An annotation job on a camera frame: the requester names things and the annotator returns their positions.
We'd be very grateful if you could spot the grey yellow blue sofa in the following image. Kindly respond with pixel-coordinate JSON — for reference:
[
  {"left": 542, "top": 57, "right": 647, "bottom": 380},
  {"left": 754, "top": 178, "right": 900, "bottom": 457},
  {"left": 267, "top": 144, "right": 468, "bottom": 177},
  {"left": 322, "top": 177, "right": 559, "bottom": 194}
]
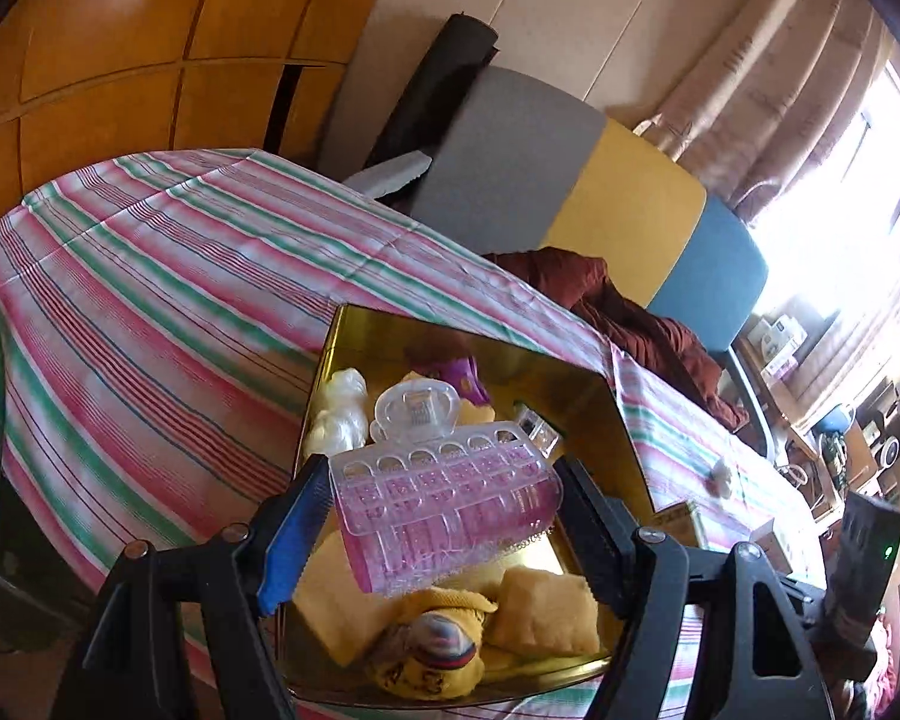
[{"left": 409, "top": 66, "right": 770, "bottom": 353}]

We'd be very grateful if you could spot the pink green striped tablecloth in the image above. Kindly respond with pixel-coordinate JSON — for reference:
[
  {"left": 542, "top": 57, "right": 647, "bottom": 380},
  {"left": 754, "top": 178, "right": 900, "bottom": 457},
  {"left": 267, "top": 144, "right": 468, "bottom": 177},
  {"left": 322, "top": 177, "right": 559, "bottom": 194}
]
[{"left": 0, "top": 148, "right": 830, "bottom": 720}]

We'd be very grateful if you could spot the yellow knitted sock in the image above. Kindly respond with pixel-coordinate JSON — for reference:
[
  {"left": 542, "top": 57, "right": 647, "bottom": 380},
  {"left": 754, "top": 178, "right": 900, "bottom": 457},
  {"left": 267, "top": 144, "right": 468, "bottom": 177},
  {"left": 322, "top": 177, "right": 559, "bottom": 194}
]
[{"left": 364, "top": 586, "right": 500, "bottom": 702}]

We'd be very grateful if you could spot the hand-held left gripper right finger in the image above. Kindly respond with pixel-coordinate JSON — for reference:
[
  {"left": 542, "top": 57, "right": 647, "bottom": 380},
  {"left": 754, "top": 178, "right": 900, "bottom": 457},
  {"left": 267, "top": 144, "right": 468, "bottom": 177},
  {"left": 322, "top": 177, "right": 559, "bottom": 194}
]
[{"left": 561, "top": 456, "right": 835, "bottom": 720}]

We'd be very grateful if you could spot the gold tin box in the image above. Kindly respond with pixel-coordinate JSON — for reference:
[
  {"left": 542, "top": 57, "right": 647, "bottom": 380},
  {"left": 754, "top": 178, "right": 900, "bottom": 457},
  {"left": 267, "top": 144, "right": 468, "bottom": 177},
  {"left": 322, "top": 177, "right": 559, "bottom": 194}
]
[{"left": 281, "top": 304, "right": 657, "bottom": 710}]

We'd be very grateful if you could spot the black rolled mat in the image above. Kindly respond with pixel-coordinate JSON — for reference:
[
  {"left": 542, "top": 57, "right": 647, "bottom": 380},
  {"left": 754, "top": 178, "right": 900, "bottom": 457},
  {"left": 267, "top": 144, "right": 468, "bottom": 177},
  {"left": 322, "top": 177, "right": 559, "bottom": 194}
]
[{"left": 367, "top": 11, "right": 500, "bottom": 200}]

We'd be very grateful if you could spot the small beige box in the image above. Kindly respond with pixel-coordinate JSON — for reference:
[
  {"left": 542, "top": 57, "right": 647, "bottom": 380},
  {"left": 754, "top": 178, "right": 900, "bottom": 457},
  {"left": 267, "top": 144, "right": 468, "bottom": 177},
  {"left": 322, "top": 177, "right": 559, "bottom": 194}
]
[{"left": 750, "top": 517, "right": 796, "bottom": 575}]

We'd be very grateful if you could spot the yellow sponge cloth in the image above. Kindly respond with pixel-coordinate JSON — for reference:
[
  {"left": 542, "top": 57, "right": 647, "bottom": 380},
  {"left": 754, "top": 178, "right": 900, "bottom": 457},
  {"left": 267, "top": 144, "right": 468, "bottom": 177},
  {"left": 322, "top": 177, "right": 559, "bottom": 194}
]
[
  {"left": 484, "top": 566, "right": 601, "bottom": 657},
  {"left": 292, "top": 529, "right": 391, "bottom": 665}
]

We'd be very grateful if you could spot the white carton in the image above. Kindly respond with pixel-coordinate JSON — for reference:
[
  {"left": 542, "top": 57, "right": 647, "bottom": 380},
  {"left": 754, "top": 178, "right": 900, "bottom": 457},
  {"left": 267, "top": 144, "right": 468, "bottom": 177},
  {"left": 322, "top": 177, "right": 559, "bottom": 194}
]
[{"left": 750, "top": 315, "right": 807, "bottom": 361}]

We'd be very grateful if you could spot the pink hair roller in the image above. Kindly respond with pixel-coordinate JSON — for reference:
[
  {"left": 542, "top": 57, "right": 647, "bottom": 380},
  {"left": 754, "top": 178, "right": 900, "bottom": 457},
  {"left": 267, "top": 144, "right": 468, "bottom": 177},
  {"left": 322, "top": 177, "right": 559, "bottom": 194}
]
[{"left": 328, "top": 424, "right": 560, "bottom": 599}]

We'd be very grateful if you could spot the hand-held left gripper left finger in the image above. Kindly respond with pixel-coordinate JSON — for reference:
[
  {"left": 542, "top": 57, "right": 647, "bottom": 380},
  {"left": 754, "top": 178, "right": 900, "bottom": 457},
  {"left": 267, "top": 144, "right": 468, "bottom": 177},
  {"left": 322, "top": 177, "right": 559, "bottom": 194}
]
[{"left": 79, "top": 454, "right": 332, "bottom": 720}]

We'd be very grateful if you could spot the small clear plastic box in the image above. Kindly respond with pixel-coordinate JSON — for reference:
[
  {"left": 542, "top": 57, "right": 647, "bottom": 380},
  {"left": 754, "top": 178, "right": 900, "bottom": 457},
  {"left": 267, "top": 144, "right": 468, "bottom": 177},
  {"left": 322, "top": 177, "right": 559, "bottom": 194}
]
[{"left": 514, "top": 403, "right": 562, "bottom": 457}]

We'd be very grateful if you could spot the purple packet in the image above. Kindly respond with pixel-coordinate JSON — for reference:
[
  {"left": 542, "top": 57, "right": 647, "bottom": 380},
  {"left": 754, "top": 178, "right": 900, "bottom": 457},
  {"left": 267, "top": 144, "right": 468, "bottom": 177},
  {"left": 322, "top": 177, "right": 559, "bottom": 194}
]
[{"left": 427, "top": 356, "right": 492, "bottom": 404}]

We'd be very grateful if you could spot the white foam piece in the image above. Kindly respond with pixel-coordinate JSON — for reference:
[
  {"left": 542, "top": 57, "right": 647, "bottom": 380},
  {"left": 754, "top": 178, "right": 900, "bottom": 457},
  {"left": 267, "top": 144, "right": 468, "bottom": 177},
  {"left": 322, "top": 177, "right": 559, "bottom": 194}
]
[{"left": 341, "top": 150, "right": 434, "bottom": 200}]

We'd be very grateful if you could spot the brown quilted jacket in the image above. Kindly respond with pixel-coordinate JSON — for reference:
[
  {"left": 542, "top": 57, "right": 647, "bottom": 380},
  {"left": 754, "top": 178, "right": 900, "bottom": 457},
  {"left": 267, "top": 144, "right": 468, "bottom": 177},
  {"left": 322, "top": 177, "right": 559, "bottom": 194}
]
[{"left": 487, "top": 246, "right": 751, "bottom": 432}]

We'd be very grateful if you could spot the beige patterned curtain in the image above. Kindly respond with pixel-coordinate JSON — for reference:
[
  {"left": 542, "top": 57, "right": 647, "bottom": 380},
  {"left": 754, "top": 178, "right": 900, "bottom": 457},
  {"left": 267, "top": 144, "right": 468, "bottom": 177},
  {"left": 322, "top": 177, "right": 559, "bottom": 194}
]
[{"left": 634, "top": 0, "right": 900, "bottom": 421}]

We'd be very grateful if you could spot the wooden wardrobe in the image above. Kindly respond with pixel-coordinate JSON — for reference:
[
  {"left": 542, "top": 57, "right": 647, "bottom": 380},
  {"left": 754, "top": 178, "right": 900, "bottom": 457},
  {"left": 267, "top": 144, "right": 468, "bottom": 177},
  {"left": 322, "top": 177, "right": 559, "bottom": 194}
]
[{"left": 0, "top": 0, "right": 410, "bottom": 200}]

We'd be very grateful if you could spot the cluttered wooden shelf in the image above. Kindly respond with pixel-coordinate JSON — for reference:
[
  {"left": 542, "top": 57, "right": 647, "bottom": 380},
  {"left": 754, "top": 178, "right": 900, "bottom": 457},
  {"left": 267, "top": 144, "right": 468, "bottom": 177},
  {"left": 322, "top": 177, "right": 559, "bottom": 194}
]
[{"left": 742, "top": 300, "right": 900, "bottom": 518}]

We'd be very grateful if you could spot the small gold box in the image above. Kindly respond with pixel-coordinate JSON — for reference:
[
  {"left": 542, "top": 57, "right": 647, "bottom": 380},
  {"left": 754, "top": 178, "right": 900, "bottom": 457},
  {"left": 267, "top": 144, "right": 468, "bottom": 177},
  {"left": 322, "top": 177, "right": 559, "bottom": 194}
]
[{"left": 654, "top": 502, "right": 707, "bottom": 550}]

